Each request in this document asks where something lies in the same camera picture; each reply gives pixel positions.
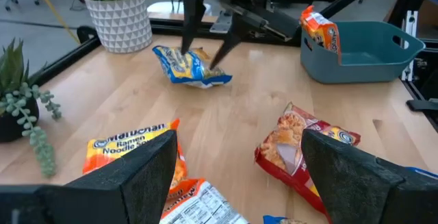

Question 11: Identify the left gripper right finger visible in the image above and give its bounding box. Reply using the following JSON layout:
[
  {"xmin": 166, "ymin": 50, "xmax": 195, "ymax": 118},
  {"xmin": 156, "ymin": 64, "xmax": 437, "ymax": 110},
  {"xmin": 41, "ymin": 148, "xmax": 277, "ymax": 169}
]
[{"xmin": 300, "ymin": 129, "xmax": 438, "ymax": 224}]

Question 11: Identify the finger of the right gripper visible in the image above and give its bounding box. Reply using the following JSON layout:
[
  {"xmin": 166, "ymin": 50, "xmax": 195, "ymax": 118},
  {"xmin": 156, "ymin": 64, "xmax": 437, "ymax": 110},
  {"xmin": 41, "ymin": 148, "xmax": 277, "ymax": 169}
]
[
  {"xmin": 208, "ymin": 14, "xmax": 254, "ymax": 71},
  {"xmin": 177, "ymin": 0, "xmax": 207, "ymax": 55}
]

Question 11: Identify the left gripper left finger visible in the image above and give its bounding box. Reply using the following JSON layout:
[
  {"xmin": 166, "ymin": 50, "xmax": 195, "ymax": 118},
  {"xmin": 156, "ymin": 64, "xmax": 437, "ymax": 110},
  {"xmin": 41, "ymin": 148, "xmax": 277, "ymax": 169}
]
[{"xmin": 0, "ymin": 129, "xmax": 178, "ymax": 224}]

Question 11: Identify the orange Maruchan ramen pack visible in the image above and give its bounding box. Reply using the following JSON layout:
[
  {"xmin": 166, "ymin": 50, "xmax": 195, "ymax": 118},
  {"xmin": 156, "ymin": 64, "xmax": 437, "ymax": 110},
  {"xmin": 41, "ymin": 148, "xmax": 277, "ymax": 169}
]
[
  {"xmin": 159, "ymin": 177, "xmax": 250, "ymax": 224},
  {"xmin": 82, "ymin": 118, "xmax": 188, "ymax": 201}
]

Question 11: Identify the blue Maruchan ramen pack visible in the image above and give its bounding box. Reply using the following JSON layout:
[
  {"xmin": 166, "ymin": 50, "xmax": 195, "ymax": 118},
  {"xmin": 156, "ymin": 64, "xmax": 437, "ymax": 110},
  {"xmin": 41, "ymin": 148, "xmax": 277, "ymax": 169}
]
[
  {"xmin": 262, "ymin": 215, "xmax": 309, "ymax": 224},
  {"xmin": 152, "ymin": 45, "xmax": 233, "ymax": 89},
  {"xmin": 405, "ymin": 166, "xmax": 438, "ymax": 180}
]

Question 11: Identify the red Maruchan ramen pack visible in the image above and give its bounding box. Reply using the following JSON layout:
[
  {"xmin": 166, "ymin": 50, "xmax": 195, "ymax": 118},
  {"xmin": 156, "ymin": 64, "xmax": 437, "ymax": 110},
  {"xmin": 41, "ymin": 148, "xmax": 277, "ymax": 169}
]
[
  {"xmin": 254, "ymin": 101, "xmax": 362, "ymax": 218},
  {"xmin": 300, "ymin": 5, "xmax": 342, "ymax": 64}
]

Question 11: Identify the white rounded tabletop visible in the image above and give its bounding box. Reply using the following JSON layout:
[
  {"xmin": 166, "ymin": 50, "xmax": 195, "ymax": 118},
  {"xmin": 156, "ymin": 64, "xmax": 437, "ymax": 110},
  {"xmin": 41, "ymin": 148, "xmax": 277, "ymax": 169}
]
[{"xmin": 146, "ymin": 0, "xmax": 213, "ymax": 15}]

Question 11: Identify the plant in white patterned pot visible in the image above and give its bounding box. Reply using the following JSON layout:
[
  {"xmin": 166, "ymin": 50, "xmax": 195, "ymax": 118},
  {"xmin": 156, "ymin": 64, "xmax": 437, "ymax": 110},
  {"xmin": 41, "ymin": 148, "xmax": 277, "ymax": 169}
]
[{"xmin": 83, "ymin": 0, "xmax": 154, "ymax": 54}]

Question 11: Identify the black table clamp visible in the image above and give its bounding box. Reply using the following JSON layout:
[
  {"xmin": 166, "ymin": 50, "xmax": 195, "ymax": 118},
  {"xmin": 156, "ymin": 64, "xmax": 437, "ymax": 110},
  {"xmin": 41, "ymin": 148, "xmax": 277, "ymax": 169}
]
[{"xmin": 406, "ymin": 99, "xmax": 438, "ymax": 112}]

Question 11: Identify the trailing succulent in black pot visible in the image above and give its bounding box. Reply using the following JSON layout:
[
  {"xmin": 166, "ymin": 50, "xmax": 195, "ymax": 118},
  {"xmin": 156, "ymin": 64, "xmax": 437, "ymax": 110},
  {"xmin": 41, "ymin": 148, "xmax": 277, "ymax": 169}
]
[{"xmin": 0, "ymin": 38, "xmax": 63, "ymax": 179}]

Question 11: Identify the teal plastic bin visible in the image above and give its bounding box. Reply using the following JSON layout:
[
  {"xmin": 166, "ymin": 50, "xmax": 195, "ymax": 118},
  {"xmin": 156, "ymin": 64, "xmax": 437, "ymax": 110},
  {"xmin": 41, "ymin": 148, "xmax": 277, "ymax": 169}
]
[{"xmin": 300, "ymin": 21, "xmax": 426, "ymax": 84}]

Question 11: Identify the silver frame bracket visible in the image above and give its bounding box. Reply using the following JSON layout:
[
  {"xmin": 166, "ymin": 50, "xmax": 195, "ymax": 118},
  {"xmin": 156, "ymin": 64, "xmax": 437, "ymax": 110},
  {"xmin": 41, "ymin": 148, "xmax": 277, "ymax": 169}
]
[{"xmin": 209, "ymin": 10, "xmax": 233, "ymax": 34}]

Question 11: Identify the yellow hanging cable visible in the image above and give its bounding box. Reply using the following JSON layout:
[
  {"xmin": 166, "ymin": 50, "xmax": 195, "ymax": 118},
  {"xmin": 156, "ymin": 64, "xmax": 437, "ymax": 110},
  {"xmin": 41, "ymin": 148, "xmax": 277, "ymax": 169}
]
[{"xmin": 27, "ymin": 0, "xmax": 81, "ymax": 45}]

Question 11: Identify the silver aluminium post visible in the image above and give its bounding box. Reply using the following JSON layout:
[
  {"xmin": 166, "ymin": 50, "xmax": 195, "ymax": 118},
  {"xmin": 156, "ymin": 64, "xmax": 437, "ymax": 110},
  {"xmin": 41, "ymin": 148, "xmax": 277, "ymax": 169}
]
[{"xmin": 400, "ymin": 10, "xmax": 420, "ymax": 82}]

